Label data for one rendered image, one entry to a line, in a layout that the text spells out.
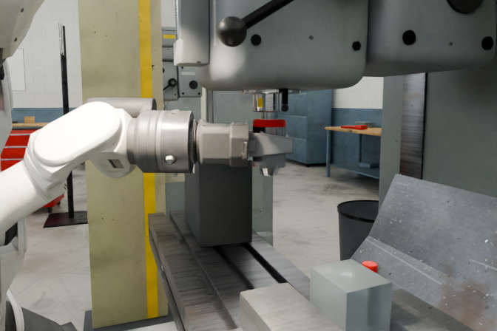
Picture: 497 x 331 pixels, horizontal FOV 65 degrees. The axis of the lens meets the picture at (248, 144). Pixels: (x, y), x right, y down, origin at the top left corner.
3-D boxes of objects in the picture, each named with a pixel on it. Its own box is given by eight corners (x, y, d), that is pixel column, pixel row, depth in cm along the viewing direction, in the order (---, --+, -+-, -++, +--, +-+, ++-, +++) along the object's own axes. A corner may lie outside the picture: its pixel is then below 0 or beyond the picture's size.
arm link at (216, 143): (248, 111, 48) (152, 109, 48) (248, 187, 49) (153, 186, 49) (246, 109, 61) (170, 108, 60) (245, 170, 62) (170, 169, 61)
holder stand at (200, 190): (199, 248, 83) (197, 156, 81) (184, 219, 104) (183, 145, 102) (252, 241, 87) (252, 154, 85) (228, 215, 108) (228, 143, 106)
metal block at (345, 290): (345, 356, 35) (346, 292, 34) (308, 321, 40) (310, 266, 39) (390, 342, 37) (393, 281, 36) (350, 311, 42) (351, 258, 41)
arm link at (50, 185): (127, 125, 49) (25, 185, 45) (143, 155, 57) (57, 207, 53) (103, 91, 51) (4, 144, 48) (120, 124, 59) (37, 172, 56)
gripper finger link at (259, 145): (292, 157, 53) (247, 156, 53) (293, 133, 53) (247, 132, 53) (293, 158, 51) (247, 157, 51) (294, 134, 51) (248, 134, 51)
